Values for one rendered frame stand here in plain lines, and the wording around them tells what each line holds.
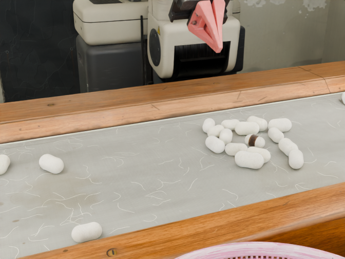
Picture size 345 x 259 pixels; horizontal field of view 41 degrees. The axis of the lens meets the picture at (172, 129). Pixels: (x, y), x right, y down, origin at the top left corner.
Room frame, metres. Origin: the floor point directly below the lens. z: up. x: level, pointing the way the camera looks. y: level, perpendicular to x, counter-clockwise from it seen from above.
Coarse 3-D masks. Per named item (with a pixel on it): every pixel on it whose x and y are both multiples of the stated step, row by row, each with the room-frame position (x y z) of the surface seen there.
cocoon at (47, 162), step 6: (42, 156) 0.53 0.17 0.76; (48, 156) 0.53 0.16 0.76; (42, 162) 0.52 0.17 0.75; (48, 162) 0.52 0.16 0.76; (54, 162) 0.51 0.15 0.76; (60, 162) 0.52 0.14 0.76; (42, 168) 0.52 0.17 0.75; (48, 168) 0.51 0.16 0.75; (54, 168) 0.51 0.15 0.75; (60, 168) 0.51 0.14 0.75
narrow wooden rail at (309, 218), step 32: (320, 192) 0.43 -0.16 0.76; (192, 224) 0.37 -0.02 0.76; (224, 224) 0.37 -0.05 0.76; (256, 224) 0.37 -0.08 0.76; (288, 224) 0.37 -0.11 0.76; (320, 224) 0.38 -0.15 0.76; (32, 256) 0.33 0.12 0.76; (64, 256) 0.33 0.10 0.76; (96, 256) 0.33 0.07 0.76; (128, 256) 0.33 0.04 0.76; (160, 256) 0.33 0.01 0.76
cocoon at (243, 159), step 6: (240, 156) 0.53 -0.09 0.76; (246, 156) 0.53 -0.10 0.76; (252, 156) 0.53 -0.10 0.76; (258, 156) 0.53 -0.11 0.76; (240, 162) 0.53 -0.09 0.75; (246, 162) 0.53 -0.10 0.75; (252, 162) 0.52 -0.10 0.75; (258, 162) 0.52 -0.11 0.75; (252, 168) 0.53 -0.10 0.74; (258, 168) 0.52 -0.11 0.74
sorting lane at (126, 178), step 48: (336, 96) 0.81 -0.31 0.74; (0, 144) 0.60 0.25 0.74; (48, 144) 0.61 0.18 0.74; (96, 144) 0.61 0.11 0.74; (144, 144) 0.60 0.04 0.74; (192, 144) 0.60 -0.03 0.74; (336, 144) 0.60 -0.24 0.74; (0, 192) 0.47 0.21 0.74; (48, 192) 0.47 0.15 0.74; (96, 192) 0.47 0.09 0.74; (144, 192) 0.47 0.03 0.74; (192, 192) 0.47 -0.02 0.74; (240, 192) 0.47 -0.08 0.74; (288, 192) 0.47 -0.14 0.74; (0, 240) 0.38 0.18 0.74; (48, 240) 0.38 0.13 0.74
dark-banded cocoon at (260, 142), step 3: (249, 135) 0.60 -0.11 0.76; (246, 138) 0.60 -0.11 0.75; (249, 138) 0.59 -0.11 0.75; (258, 138) 0.59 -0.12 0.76; (261, 138) 0.59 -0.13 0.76; (246, 141) 0.60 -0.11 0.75; (255, 141) 0.59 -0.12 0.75; (258, 141) 0.59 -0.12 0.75; (261, 141) 0.59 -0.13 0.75; (264, 141) 0.59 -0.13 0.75; (255, 144) 0.59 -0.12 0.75; (258, 144) 0.58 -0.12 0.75; (261, 144) 0.58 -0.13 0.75; (264, 144) 0.59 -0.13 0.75; (261, 147) 0.59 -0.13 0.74
